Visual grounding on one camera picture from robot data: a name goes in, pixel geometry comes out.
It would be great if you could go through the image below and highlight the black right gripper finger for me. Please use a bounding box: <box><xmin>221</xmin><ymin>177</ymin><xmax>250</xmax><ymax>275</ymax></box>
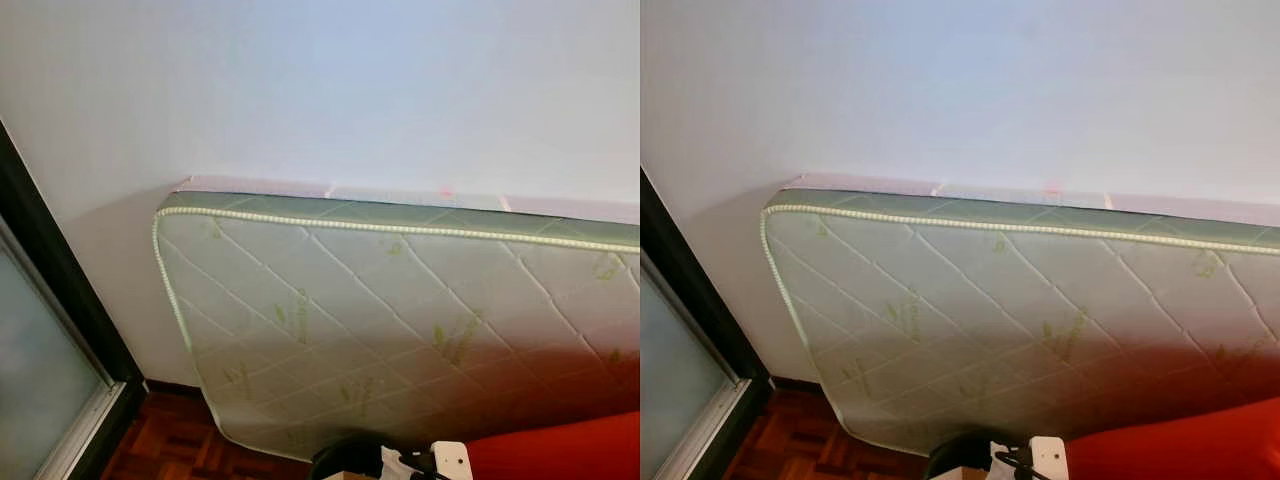
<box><xmin>308</xmin><ymin>433</ymin><xmax>399</xmax><ymax>480</ymax></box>
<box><xmin>925</xmin><ymin>430</ymin><xmax>1001</xmax><ymax>480</ymax></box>

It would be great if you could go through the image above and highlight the thick red fabric cushion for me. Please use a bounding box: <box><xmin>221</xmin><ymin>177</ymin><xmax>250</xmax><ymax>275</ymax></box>
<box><xmin>1065</xmin><ymin>395</ymin><xmax>1280</xmax><ymax>480</ymax></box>
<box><xmin>465</xmin><ymin>410</ymin><xmax>641</xmax><ymax>480</ymax></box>

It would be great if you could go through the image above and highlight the quilted white green mattress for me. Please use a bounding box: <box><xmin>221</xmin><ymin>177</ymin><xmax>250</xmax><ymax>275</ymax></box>
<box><xmin>758</xmin><ymin>188</ymin><xmax>1280</xmax><ymax>459</ymax></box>
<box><xmin>152</xmin><ymin>190</ymin><xmax>641</xmax><ymax>463</ymax></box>

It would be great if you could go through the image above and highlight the black framed glass door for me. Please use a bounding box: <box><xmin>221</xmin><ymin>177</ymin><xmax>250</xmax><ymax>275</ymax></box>
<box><xmin>0</xmin><ymin>120</ymin><xmax>149</xmax><ymax>480</ymax></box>
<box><xmin>640</xmin><ymin>170</ymin><xmax>773</xmax><ymax>480</ymax></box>

